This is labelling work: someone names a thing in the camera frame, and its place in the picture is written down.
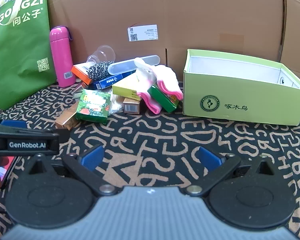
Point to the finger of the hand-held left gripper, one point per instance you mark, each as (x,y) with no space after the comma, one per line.
(13,124)

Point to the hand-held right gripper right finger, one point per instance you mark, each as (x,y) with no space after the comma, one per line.
(210,158)

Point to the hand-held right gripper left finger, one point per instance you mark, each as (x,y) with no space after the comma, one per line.
(93,158)

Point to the long gold box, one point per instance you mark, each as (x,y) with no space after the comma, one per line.
(66,118)

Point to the green floral box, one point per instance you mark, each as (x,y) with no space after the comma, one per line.
(93,106)

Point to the clear plastic packet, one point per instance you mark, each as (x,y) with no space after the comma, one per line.
(116,105)

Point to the light green shoe box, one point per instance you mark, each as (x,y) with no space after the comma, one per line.
(235,100)

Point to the small brown box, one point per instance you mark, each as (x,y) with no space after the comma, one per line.
(131,106)

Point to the plain green box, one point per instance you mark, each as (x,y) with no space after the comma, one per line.
(163,101)

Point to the yellow box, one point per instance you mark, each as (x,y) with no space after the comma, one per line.
(127,87)

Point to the pink white glove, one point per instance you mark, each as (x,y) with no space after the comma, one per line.
(146,72)
(168,80)

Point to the red flat object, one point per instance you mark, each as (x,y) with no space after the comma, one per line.
(7,166)

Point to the black patterned mat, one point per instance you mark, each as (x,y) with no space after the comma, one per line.
(150,140)

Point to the small tan box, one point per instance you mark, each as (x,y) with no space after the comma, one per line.
(80,90)

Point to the green tote bag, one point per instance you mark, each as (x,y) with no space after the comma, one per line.
(20,55)

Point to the blue box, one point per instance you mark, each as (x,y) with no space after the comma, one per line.
(107,82)

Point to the pink thermos bottle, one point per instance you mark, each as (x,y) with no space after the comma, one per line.
(62,57)

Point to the orange box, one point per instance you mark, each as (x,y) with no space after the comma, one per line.
(80,73)

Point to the steel wool scrubber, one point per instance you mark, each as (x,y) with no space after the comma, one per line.
(98,70)

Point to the translucent toothbrush case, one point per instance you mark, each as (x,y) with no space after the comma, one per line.
(122,66)

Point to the clear plastic cup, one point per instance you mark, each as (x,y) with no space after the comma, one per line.
(105,52)

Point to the white shipping label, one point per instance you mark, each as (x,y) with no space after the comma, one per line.
(142,33)

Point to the brown cardboard sheet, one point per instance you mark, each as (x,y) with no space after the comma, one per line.
(190,12)

